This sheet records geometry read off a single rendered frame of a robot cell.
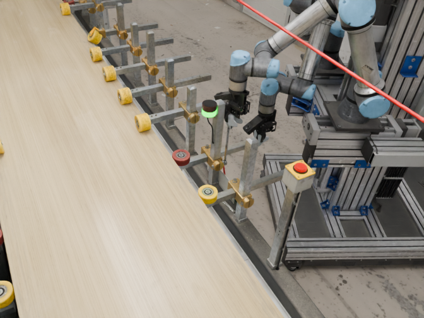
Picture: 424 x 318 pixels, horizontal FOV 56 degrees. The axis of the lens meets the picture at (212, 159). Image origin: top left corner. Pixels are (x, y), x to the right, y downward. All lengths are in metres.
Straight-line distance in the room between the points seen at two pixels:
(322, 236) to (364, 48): 1.25
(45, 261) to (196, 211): 0.55
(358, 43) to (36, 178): 1.34
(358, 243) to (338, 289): 0.30
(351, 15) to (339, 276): 1.61
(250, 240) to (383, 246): 1.04
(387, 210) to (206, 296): 1.71
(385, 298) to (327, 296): 0.34
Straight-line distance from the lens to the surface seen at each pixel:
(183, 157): 1.75
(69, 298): 1.37
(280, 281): 1.63
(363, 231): 2.59
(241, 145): 1.91
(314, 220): 2.54
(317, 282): 2.54
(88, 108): 2.10
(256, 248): 1.70
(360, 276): 2.66
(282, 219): 1.44
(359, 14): 1.51
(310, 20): 1.66
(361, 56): 1.61
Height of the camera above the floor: 2.05
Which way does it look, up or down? 41 degrees down
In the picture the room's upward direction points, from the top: 5 degrees clockwise
